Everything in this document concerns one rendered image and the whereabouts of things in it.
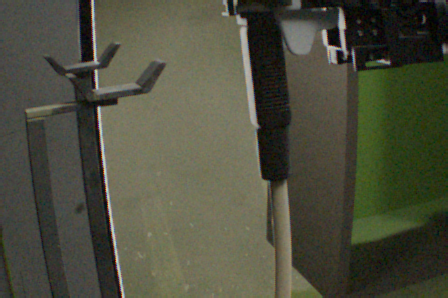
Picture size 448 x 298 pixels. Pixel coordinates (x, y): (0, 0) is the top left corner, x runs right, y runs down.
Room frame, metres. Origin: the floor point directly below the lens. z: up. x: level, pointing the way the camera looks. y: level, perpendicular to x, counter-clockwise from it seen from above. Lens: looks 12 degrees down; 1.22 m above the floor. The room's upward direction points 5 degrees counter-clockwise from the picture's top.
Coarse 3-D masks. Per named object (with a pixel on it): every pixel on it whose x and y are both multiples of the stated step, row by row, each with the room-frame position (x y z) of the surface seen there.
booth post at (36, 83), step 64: (0, 0) 1.37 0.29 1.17; (64, 0) 1.40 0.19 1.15; (0, 64) 1.37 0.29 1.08; (64, 64) 1.40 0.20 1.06; (0, 128) 1.37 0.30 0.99; (64, 128) 1.40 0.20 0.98; (0, 192) 1.37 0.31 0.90; (64, 192) 1.39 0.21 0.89; (0, 256) 1.36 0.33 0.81; (64, 256) 1.39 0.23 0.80
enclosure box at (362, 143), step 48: (336, 96) 1.97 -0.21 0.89; (384, 96) 2.38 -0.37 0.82; (432, 96) 2.44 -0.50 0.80; (336, 144) 1.99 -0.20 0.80; (384, 144) 2.40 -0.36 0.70; (432, 144) 2.46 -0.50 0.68; (288, 192) 2.21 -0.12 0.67; (336, 192) 2.00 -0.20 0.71; (384, 192) 2.43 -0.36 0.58; (432, 192) 2.49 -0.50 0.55; (336, 240) 2.00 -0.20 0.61; (384, 240) 2.30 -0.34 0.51; (432, 240) 2.28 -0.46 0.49; (336, 288) 2.01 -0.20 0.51; (384, 288) 2.05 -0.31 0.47
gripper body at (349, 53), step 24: (384, 0) 0.98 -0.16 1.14; (432, 0) 1.00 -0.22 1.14; (360, 24) 0.98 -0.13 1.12; (384, 24) 0.98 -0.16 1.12; (408, 24) 1.01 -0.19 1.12; (432, 24) 1.01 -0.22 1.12; (336, 48) 1.01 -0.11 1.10; (360, 48) 0.97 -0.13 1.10; (384, 48) 0.99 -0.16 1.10; (408, 48) 1.00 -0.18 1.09; (432, 48) 1.01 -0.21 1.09
